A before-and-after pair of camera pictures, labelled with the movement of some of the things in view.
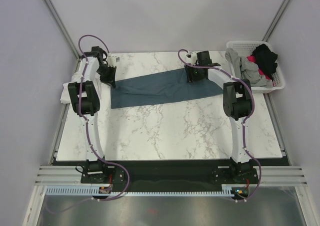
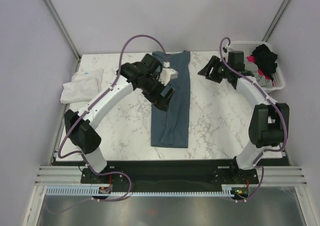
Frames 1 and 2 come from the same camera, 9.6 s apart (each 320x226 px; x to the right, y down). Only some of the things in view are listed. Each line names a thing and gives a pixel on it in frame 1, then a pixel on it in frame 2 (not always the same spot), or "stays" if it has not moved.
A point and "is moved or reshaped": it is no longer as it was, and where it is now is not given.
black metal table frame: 171,173 stays
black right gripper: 191,77 to 214,62
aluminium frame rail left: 59,22 stays
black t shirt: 265,59 stays
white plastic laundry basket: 245,48 stays
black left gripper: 111,79 to 161,102
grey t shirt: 248,70 stays
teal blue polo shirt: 170,86 is moved or reshaped
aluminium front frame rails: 71,175 stays
